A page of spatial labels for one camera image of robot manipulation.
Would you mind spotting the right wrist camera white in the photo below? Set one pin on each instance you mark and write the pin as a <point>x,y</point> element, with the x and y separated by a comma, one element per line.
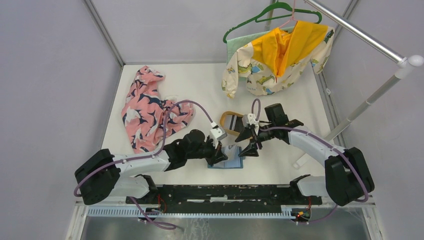
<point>250,119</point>

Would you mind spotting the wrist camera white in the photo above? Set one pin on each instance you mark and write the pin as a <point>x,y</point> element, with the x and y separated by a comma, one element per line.
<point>216,133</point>
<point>250,119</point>

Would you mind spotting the light green cloth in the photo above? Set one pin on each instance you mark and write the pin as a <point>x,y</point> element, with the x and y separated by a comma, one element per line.
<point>234,44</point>

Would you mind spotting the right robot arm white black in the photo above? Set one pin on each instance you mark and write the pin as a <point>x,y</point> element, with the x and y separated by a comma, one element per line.
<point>346,176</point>

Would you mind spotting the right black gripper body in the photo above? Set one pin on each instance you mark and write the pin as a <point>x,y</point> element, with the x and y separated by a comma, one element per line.
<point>257,138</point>

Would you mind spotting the black credit card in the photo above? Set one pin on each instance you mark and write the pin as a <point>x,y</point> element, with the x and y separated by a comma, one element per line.
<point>238,124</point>

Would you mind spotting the oval wooden tray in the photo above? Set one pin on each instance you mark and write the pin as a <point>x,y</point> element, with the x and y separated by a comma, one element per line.
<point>222,122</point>

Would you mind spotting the green plastic hanger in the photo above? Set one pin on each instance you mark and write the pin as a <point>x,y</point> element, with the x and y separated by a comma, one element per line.
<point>266,15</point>

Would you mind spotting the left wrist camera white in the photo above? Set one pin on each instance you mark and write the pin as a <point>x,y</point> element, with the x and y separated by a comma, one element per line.
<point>216,133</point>

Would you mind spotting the pink shark print garment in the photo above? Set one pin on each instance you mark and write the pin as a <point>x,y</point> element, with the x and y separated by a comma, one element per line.
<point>147,117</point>

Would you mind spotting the dinosaur print yellow lined jacket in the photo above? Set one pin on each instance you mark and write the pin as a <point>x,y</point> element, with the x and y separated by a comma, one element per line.
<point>282,57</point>

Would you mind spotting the pink wire hanger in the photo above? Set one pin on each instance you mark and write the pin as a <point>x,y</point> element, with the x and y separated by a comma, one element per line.
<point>291,19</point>

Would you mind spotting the grey striped credit card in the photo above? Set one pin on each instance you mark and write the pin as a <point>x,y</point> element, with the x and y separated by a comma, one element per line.
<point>229,122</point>

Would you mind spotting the metal clothes rack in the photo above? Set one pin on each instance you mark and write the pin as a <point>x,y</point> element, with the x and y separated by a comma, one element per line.
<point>358,95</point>

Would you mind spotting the white plastic bracket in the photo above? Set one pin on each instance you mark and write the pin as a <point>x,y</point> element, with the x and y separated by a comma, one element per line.
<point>304,159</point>

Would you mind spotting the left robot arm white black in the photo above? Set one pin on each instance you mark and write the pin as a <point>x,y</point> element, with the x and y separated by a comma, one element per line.
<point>106,175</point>

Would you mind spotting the blue leather card holder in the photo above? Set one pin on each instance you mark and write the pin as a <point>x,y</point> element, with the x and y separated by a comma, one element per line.
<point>234,161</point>

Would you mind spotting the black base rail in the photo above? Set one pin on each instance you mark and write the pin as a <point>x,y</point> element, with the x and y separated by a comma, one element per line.
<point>225,199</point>

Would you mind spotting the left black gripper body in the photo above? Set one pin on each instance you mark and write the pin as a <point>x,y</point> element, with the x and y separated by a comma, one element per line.
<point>210,153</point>

